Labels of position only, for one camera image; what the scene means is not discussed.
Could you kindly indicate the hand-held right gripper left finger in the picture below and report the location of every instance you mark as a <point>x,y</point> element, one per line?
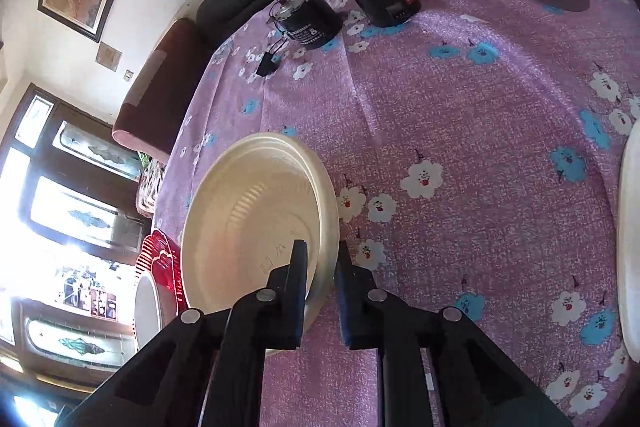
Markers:
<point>295,307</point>

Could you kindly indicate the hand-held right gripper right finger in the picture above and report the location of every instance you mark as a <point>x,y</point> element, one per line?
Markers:
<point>347,307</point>

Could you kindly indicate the cream plastic bowl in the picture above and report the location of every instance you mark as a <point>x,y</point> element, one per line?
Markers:
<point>250,217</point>

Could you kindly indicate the transparent red bowl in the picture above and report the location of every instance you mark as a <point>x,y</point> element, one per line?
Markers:
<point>162,262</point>

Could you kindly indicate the white bowl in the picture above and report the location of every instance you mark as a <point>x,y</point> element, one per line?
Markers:
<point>147,312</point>

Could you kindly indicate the woven basket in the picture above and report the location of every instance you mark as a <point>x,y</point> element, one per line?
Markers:
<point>148,189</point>

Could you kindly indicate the purple floral tablecloth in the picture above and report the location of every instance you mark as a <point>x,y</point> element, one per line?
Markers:
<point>450,107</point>

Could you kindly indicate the small black adapter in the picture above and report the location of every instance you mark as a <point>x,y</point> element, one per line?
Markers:
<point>265,64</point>

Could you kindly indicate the maroon chair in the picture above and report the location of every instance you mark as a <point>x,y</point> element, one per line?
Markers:
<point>160,97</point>

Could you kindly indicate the dark wooden glass door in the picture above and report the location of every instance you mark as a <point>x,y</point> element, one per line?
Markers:
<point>65,167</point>

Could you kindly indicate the black cylindrical motor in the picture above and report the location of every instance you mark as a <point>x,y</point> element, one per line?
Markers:
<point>310,24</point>

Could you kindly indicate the white plate at right edge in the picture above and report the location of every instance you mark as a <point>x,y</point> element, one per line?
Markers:
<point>629,232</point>

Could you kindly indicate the wall switch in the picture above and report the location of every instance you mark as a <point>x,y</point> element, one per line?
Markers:
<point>129,75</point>

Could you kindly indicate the small wall plaque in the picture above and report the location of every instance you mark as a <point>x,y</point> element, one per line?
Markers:
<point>109,56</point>

